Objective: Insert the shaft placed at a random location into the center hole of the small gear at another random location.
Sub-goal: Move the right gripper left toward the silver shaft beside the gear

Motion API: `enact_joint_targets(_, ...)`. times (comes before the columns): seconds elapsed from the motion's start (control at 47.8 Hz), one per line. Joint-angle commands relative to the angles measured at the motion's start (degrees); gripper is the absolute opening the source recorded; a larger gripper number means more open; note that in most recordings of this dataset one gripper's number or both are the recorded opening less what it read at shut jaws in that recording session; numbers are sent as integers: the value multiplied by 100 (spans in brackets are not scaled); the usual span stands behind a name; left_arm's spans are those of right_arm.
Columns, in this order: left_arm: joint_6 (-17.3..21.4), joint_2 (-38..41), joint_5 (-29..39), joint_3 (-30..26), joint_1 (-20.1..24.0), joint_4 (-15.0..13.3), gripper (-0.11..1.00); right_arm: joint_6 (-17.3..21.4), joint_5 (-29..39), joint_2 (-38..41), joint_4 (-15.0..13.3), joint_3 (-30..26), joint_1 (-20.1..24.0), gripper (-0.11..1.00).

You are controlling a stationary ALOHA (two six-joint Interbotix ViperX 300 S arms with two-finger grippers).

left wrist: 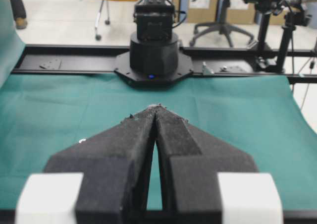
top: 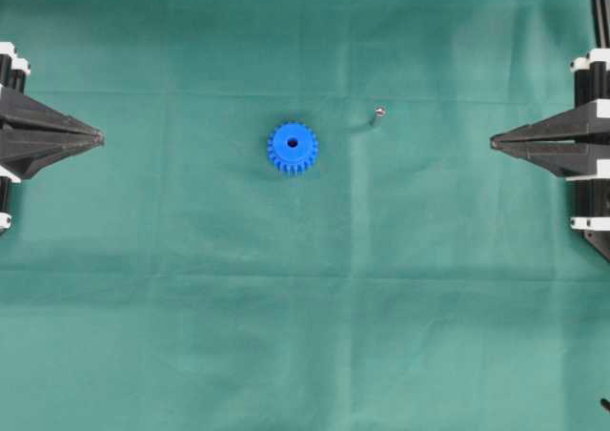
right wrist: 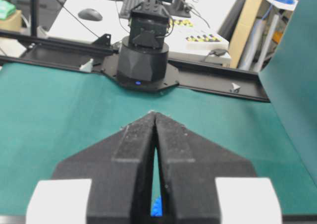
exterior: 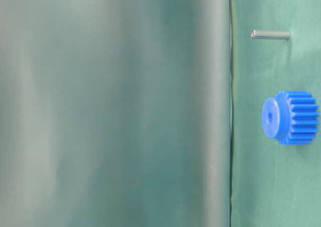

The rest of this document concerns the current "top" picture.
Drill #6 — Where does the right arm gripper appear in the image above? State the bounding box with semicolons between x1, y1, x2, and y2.
490;47;610;250

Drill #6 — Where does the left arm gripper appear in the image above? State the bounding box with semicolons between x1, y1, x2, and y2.
0;41;107;236

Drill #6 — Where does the blue plastic gear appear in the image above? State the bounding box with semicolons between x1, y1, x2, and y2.
267;121;318;175

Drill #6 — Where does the green table cloth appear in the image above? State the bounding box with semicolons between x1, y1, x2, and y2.
1;0;609;430

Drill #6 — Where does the black aluminium frame rail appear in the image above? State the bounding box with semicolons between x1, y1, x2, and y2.
591;0;610;49

